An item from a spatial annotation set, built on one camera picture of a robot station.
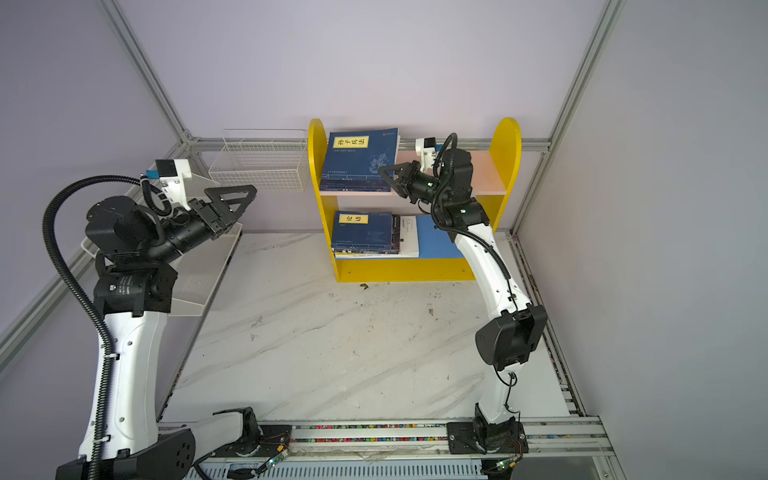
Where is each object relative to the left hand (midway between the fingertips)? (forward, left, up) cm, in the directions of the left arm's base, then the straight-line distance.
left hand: (251, 196), depth 54 cm
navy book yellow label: (+21, -17, -30) cm, 40 cm away
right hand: (+14, -22, -4) cm, 27 cm away
